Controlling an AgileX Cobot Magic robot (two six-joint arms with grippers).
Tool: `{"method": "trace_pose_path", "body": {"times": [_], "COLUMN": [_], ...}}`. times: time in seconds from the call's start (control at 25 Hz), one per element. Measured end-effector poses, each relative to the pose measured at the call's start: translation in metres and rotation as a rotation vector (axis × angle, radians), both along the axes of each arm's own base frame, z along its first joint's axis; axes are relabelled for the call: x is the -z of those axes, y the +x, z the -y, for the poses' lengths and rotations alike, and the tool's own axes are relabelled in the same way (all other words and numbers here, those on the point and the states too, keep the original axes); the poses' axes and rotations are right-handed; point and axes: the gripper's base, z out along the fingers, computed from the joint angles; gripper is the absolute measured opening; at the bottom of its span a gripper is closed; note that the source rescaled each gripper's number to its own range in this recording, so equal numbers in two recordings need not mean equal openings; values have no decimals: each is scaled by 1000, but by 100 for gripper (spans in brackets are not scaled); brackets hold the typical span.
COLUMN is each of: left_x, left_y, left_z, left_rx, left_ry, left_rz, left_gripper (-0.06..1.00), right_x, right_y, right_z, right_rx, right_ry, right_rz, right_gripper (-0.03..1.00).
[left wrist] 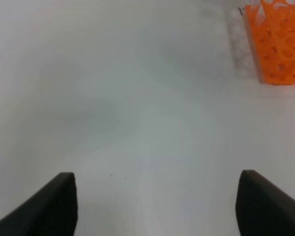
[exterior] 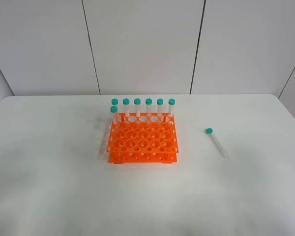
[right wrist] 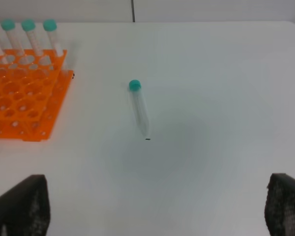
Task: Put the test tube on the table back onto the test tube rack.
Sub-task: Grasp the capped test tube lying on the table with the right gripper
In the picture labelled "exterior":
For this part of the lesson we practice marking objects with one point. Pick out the orange test tube rack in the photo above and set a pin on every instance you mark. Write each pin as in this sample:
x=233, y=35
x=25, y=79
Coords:
x=145, y=140

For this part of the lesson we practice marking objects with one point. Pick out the teal-capped test tube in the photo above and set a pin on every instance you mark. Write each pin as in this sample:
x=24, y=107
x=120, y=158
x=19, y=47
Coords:
x=209, y=131

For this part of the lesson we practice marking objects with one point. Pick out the second row teal-capped tube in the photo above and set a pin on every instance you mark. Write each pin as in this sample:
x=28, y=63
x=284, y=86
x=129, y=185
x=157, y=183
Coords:
x=115, y=127

